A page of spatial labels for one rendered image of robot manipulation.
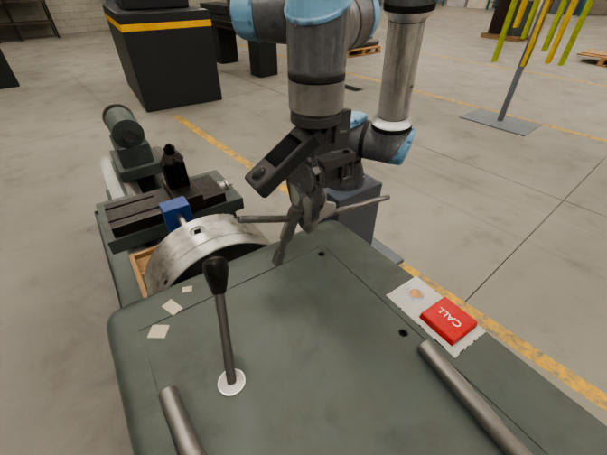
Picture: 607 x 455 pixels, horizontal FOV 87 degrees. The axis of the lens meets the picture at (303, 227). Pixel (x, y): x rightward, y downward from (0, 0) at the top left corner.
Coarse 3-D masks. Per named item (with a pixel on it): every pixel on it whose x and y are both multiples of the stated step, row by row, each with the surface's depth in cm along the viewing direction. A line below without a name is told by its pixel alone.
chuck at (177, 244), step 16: (192, 224) 71; (208, 224) 71; (224, 224) 72; (240, 224) 75; (176, 240) 69; (192, 240) 67; (208, 240) 67; (160, 256) 68; (176, 256) 66; (160, 272) 66
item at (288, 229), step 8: (296, 208) 52; (296, 216) 52; (288, 224) 52; (296, 224) 53; (288, 232) 53; (280, 240) 55; (288, 240) 54; (280, 248) 55; (280, 256) 56; (280, 264) 57
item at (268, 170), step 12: (300, 132) 46; (276, 144) 47; (288, 144) 45; (300, 144) 44; (312, 144) 45; (276, 156) 45; (288, 156) 44; (300, 156) 45; (252, 168) 47; (264, 168) 45; (276, 168) 44; (288, 168) 45; (252, 180) 45; (264, 180) 44; (276, 180) 45; (264, 192) 45
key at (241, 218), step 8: (368, 200) 62; (376, 200) 63; (384, 200) 65; (344, 208) 59; (352, 208) 60; (240, 216) 46; (248, 216) 47; (256, 216) 48; (264, 216) 49; (272, 216) 50; (280, 216) 51; (288, 216) 52; (328, 216) 57
